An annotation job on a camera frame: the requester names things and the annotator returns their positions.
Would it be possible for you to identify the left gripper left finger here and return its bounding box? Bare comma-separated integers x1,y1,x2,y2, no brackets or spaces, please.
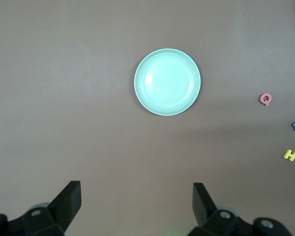
22,180,82,236

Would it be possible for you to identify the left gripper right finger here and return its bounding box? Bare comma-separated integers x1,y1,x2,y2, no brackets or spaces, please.
189,182,255,236

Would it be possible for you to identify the yellow foam letter H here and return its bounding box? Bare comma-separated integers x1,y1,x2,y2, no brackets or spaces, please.
283,148,295,162

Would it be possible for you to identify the pink foam letter Q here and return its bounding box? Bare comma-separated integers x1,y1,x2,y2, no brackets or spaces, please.
259,93,272,106

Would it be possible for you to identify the brown table cover sheet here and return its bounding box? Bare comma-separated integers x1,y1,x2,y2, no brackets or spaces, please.
0,0,295,236

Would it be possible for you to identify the green round plate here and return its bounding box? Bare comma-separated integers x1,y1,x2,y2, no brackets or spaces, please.
134,48,202,117

